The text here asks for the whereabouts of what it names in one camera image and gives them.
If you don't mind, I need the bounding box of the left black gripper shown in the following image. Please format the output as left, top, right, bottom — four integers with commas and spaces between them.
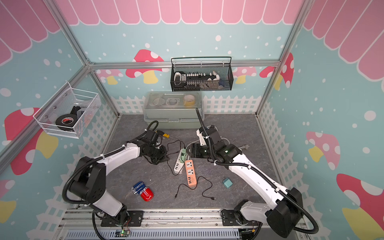
144, 145, 170, 165

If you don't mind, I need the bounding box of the black shaver charging cable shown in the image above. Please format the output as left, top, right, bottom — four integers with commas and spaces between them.
161, 138, 187, 157

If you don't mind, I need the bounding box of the white power strip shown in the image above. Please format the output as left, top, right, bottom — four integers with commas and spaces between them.
173, 151, 185, 175

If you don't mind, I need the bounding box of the red blue electric shaver case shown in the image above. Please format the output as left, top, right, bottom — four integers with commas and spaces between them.
132, 181, 154, 202

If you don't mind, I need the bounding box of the long black usb cable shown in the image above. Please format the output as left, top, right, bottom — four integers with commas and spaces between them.
166, 155, 217, 201

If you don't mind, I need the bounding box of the green charger adapter with prongs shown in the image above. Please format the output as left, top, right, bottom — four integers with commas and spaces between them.
179, 153, 187, 163

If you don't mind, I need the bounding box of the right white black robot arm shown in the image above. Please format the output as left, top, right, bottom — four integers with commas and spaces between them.
187, 110, 320, 238

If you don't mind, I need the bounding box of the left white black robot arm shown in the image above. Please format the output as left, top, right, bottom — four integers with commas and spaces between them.
62, 121, 167, 227

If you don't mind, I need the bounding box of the yellow black screwdriver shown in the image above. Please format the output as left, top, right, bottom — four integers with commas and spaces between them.
156, 130, 179, 141

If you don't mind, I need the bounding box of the orange power strip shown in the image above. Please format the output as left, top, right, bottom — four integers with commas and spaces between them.
185, 160, 197, 188

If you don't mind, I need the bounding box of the teal cube adapter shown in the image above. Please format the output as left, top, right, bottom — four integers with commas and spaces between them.
223, 178, 233, 189

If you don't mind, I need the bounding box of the translucent green storage box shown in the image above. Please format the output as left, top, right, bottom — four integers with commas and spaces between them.
143, 92, 205, 130

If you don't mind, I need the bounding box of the yellow tape roll in box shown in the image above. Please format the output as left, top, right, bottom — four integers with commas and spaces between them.
184, 95, 196, 108

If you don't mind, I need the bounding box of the black power strip in basket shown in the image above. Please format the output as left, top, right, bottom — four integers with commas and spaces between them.
172, 72, 220, 89

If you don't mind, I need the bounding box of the black electrical tape roll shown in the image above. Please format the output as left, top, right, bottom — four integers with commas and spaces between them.
55, 114, 78, 132

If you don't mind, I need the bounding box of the white coiled power cord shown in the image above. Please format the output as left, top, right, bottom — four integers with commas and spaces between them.
185, 136, 250, 154

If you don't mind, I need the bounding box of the black wire mesh wall basket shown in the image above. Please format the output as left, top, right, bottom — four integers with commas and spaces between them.
170, 57, 234, 92

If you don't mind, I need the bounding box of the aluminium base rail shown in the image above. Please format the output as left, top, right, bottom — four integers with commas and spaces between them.
53, 209, 280, 240

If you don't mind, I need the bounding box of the white wire wall basket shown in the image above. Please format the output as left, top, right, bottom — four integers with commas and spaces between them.
33, 83, 102, 139

